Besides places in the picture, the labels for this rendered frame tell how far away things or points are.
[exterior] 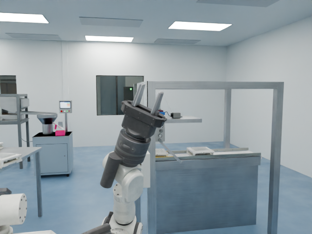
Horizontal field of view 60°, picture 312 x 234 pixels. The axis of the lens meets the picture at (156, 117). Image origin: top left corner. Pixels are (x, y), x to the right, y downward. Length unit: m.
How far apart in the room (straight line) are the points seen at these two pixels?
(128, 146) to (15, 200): 0.28
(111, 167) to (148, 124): 0.15
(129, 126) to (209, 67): 7.71
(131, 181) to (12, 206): 0.28
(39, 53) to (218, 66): 5.06
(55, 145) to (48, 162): 0.35
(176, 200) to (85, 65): 5.46
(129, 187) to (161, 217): 2.41
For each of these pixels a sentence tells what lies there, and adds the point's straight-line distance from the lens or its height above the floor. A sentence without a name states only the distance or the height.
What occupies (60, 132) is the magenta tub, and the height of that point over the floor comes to 0.82.
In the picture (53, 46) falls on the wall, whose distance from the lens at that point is 7.93.
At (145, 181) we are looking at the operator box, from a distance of 2.08.
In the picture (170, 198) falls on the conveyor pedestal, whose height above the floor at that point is 0.39.
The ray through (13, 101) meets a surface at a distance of 6.07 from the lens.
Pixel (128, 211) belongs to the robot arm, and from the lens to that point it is 0.90.
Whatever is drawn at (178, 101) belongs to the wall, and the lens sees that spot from 8.05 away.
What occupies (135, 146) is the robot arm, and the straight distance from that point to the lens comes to 0.71.
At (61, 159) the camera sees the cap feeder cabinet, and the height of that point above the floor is 0.34.
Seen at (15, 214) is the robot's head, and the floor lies 1.31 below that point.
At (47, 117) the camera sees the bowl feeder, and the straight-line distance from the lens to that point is 5.28.
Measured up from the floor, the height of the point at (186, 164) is 0.78.
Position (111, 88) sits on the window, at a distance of 7.85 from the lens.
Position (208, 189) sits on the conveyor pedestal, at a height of 0.47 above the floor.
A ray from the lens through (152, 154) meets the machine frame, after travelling 2.14.
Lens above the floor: 1.57
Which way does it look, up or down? 6 degrees down
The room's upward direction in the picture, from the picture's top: straight up
